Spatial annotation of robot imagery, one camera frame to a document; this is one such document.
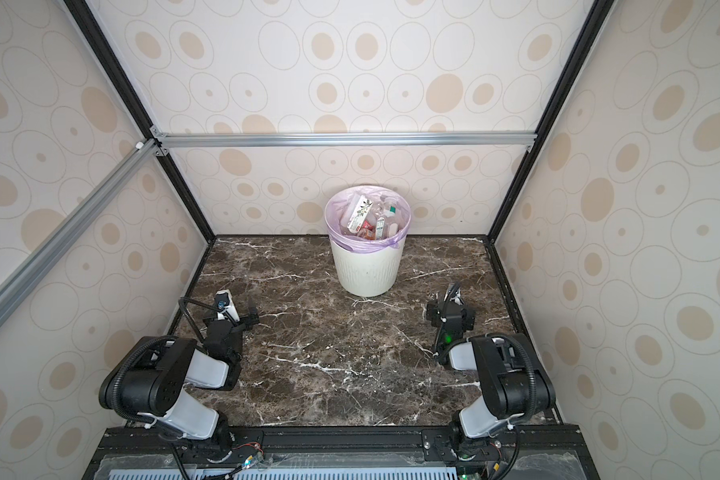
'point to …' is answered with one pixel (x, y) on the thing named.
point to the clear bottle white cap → (387, 220)
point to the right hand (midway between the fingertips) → (454, 301)
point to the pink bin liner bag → (351, 243)
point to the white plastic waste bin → (367, 274)
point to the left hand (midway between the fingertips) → (241, 294)
